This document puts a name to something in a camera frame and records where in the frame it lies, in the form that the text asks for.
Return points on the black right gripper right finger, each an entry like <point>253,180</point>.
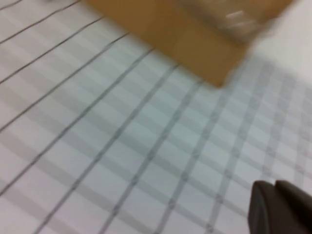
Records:
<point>301,202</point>

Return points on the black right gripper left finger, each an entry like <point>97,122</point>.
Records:
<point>270,212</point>

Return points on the white black grid tablecloth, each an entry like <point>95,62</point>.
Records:
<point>122,146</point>

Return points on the tall taped cardboard box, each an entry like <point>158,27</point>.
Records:
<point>190,41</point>

